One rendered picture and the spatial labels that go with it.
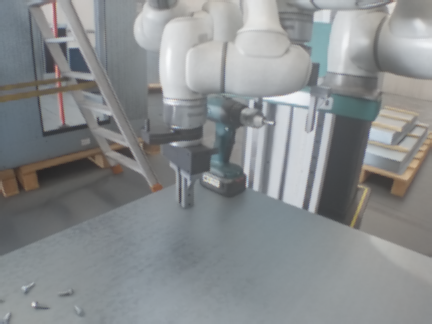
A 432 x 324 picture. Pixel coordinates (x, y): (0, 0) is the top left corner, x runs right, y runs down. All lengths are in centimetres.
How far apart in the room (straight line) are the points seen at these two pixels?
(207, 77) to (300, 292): 40
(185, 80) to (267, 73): 15
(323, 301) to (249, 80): 39
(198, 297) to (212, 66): 39
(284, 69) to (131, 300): 46
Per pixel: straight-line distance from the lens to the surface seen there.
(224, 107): 67
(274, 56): 54
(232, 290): 49
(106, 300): 48
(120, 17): 263
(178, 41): 55
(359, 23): 87
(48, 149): 249
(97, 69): 170
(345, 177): 132
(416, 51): 78
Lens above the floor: 100
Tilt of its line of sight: 22 degrees down
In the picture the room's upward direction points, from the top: 3 degrees clockwise
